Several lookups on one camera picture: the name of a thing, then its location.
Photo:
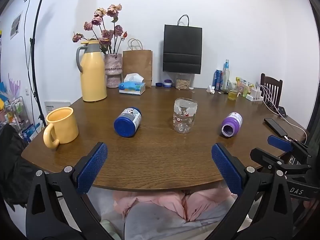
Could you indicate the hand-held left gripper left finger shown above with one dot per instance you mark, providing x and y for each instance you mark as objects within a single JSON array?
[{"x": 92, "y": 167}]

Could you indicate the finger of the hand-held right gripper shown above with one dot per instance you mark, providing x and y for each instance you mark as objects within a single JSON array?
[
  {"x": 278, "y": 143},
  {"x": 267, "y": 157}
]

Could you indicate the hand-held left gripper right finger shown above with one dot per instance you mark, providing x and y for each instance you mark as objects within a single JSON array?
[{"x": 226, "y": 167}]

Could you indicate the clear printed glass cup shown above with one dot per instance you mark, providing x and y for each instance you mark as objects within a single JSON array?
[{"x": 185, "y": 118}]

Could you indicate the black phone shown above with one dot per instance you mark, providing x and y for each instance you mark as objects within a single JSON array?
[{"x": 275, "y": 127}]

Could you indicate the small black charger block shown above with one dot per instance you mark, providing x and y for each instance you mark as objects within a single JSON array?
[{"x": 283, "y": 111}]

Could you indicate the purple bottle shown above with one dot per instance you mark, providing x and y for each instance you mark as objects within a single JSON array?
[{"x": 232, "y": 125}]

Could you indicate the yellow mug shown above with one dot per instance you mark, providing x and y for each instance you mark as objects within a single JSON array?
[{"x": 62, "y": 126}]

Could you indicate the white charging hub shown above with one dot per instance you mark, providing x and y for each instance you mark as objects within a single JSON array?
[{"x": 255, "y": 95}]

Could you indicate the blue lidded jar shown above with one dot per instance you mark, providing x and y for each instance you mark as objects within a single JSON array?
[{"x": 127, "y": 123}]

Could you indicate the dark wooden chair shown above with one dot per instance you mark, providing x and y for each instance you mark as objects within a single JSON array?
[{"x": 271, "y": 85}]

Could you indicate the pale green slipper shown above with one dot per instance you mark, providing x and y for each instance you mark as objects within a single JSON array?
[{"x": 110, "y": 230}]

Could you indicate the person's pink clothing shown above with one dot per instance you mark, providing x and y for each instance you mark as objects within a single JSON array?
[{"x": 170, "y": 202}]

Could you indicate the colourful snack packets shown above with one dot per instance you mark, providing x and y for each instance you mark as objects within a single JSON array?
[{"x": 243, "y": 86}]

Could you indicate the glass of yellow liquid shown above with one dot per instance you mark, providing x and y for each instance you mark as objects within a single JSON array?
[{"x": 232, "y": 93}]

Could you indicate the black cloth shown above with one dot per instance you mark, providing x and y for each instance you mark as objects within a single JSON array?
[{"x": 15, "y": 165}]

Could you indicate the crumpled white paper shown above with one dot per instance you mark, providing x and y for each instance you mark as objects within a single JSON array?
[{"x": 210, "y": 89}]

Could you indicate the clear plastic bottle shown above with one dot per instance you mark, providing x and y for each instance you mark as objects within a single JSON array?
[{"x": 225, "y": 76}]

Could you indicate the person's grey white trousers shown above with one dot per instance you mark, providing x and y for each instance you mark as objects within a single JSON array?
[{"x": 155, "y": 227}]

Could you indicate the blue drink can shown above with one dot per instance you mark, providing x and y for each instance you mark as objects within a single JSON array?
[{"x": 217, "y": 80}]

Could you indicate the blue tissue box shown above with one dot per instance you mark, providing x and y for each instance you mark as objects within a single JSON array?
[{"x": 132, "y": 87}]

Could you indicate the yellow thermos jug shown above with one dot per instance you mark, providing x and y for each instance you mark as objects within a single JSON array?
[{"x": 93, "y": 77}]

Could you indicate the glass jar of nuts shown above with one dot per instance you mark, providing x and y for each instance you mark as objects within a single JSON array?
[{"x": 183, "y": 82}]

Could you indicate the pink stone vase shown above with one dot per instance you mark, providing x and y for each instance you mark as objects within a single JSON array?
[{"x": 113, "y": 70}]

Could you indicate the small purple white jar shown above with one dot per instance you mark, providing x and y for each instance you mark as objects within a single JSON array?
[{"x": 167, "y": 83}]

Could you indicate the blue lid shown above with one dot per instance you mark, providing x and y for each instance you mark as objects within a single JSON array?
[{"x": 159, "y": 84}]

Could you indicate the brown paper bag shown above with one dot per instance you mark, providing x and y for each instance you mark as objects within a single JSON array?
[{"x": 137, "y": 65}]

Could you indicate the purple paper decoration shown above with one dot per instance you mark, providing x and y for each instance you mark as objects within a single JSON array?
[{"x": 14, "y": 86}]

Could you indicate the black paper bag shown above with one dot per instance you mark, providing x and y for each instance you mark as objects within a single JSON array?
[{"x": 182, "y": 50}]

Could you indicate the black light stand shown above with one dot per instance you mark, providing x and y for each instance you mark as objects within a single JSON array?
[{"x": 32, "y": 55}]

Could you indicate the dried rose bouquet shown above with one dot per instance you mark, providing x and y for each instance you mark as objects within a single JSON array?
[{"x": 107, "y": 33}]

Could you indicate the wall picture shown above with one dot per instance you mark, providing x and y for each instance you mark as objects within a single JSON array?
[{"x": 16, "y": 25}]

